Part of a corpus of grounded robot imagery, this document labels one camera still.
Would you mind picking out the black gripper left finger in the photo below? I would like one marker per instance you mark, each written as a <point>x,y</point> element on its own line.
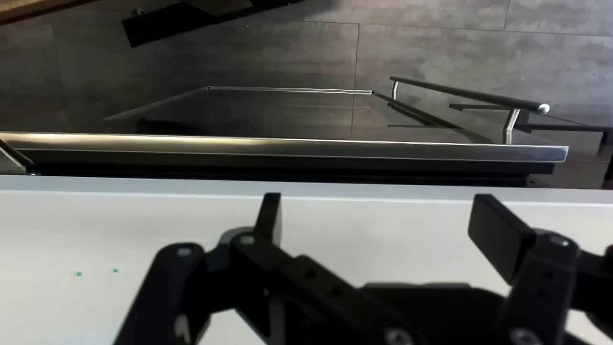
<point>173,288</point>

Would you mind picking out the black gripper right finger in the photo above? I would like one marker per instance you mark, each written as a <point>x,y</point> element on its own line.
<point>543,274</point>

